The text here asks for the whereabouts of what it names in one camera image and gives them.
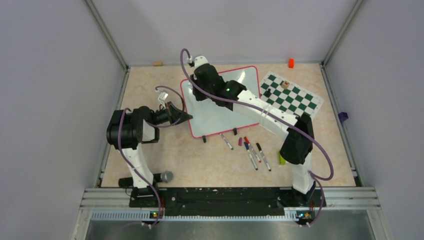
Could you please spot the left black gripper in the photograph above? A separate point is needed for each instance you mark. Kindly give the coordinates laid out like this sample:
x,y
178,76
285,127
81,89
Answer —
x,y
183,116

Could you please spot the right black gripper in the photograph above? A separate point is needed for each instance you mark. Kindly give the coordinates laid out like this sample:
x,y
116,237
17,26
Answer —
x,y
198,96

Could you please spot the pink framed whiteboard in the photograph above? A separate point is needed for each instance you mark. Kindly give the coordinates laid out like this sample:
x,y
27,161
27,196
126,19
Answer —
x,y
210,119

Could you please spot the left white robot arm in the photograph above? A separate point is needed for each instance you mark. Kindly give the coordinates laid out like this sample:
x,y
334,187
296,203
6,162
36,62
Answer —
x,y
127,131

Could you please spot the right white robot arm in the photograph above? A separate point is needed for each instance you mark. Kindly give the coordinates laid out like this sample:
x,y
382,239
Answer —
x,y
296,132

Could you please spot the green whiteboard marker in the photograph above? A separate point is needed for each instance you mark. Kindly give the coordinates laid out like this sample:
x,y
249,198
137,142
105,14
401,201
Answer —
x,y
226,141

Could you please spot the red whiteboard marker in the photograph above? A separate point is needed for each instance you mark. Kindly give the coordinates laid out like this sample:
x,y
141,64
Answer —
x,y
252,149

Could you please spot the blue whiteboard marker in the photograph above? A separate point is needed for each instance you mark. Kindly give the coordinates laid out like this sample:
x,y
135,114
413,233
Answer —
x,y
250,156

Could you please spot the black whiteboard marker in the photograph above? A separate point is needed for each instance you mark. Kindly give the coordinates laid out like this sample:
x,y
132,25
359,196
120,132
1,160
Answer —
x,y
263,157

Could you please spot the cork stopper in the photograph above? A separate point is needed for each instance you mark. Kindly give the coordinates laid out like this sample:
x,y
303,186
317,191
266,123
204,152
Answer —
x,y
157,64

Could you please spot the black grey microphone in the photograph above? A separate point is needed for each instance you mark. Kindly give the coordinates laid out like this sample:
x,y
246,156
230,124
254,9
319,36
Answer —
x,y
163,177

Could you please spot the black chess piece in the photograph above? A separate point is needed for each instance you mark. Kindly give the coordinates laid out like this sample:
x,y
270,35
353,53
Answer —
x,y
268,93

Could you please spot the green white chessboard mat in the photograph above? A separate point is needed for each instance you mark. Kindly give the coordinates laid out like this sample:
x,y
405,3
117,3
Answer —
x,y
295,100

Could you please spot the wooden cube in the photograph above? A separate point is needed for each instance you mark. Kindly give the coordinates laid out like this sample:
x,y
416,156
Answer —
x,y
285,84

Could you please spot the orange block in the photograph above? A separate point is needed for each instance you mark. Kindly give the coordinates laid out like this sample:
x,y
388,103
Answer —
x,y
291,63

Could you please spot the green white toy brick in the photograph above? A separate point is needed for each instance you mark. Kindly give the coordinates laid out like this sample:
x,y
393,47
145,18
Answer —
x,y
281,160

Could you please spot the purple block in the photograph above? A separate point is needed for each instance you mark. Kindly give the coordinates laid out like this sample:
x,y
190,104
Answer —
x,y
343,116

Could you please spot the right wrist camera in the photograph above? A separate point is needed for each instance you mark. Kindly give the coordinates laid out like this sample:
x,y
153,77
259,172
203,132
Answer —
x,y
195,62

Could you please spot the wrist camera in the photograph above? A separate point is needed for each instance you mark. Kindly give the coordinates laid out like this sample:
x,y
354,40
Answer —
x,y
195,62
162,97

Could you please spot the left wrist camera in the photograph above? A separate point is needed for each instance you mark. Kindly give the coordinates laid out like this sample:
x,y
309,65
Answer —
x,y
162,97

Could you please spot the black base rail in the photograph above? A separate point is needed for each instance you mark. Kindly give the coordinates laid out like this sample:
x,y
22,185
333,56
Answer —
x,y
225,201

